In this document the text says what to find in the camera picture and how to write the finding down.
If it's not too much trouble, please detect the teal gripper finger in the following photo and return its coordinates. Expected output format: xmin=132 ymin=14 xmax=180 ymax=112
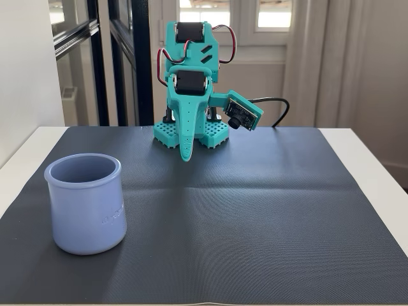
xmin=175 ymin=103 xmax=205 ymax=163

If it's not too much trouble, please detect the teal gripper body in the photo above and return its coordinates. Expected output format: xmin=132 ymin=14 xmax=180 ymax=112
xmin=168 ymin=90 xmax=213 ymax=112

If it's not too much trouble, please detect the blue ceramic pot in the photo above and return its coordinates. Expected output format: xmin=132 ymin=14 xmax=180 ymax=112
xmin=43 ymin=152 xmax=128 ymax=256

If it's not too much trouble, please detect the black framed glass door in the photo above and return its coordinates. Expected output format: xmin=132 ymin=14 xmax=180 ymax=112
xmin=47 ymin=0 xmax=154 ymax=128

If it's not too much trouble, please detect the white framed window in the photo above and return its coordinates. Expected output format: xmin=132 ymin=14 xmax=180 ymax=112
xmin=152 ymin=0 xmax=297 ymax=64

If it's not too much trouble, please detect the dark grey textured mat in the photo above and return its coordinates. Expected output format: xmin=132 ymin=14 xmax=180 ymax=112
xmin=0 ymin=126 xmax=408 ymax=305

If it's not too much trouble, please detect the beige curtain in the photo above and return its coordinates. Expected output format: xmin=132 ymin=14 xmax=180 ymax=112
xmin=282 ymin=0 xmax=408 ymax=175

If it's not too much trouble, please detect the teal grid base plate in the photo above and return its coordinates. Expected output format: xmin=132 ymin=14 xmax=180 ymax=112
xmin=153 ymin=122 xmax=231 ymax=150

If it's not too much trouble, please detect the red black servo cable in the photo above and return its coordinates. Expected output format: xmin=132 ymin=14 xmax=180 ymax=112
xmin=156 ymin=40 xmax=192 ymax=87
xmin=210 ymin=24 xmax=239 ymax=66

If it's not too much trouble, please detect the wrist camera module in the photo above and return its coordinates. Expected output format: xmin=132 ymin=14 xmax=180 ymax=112
xmin=208 ymin=90 xmax=265 ymax=132

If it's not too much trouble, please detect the black camera cable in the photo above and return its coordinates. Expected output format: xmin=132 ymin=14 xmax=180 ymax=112
xmin=248 ymin=97 xmax=290 ymax=128

